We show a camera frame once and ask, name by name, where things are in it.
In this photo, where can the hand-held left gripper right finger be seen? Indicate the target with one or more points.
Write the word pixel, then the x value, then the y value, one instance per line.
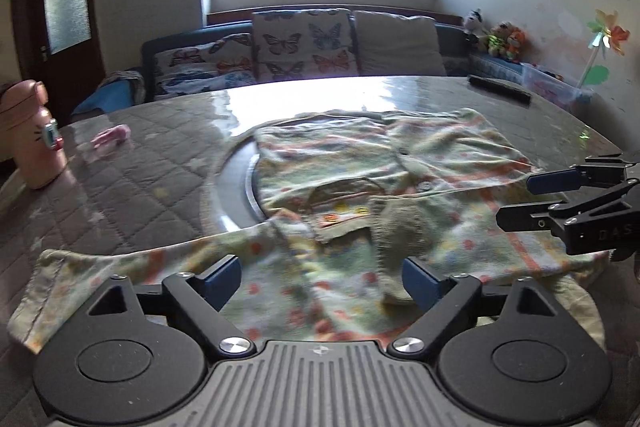
pixel 420 283

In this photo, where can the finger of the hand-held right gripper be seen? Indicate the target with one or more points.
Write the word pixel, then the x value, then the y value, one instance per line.
pixel 550 181
pixel 520 217

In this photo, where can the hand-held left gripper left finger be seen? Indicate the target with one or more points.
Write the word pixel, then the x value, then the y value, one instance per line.
pixel 222 281

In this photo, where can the patterned yellow child's garment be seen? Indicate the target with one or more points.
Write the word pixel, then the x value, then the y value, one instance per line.
pixel 325 167

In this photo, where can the black round heater plate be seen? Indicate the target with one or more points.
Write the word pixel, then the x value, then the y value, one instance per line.
pixel 245 192

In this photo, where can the clear plastic storage box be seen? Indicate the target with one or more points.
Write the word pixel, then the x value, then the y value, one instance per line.
pixel 550 84

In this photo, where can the black remote control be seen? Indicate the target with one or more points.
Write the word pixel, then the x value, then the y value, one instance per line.
pixel 500 90

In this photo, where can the orange fox plush toy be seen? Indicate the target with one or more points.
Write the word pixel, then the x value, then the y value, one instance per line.
pixel 515 43

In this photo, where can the bear plush toy green vest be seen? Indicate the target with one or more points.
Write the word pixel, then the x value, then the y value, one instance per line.
pixel 497 39

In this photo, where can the colourful paper pinwheel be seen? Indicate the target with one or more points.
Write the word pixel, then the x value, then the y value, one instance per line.
pixel 610 29

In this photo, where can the cow plush toy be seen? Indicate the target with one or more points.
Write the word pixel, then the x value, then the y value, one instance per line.
pixel 474 23

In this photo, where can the small pink hair clip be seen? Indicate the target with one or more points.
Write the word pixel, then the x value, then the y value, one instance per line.
pixel 112 137

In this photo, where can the plain beige pillow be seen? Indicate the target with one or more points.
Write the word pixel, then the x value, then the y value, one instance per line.
pixel 400 42

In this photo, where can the long butterfly print pillow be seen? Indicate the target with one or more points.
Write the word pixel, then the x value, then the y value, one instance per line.
pixel 200 67

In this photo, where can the grey folded blanket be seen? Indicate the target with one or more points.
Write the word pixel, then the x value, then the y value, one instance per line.
pixel 127 79

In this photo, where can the pink cartoon water bottle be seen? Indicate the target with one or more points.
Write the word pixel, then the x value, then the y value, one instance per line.
pixel 35 142

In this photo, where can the blue sofa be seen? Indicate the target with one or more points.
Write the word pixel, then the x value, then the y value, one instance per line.
pixel 170 43

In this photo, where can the square butterfly print pillow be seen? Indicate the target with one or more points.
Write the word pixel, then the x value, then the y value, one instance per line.
pixel 300 42

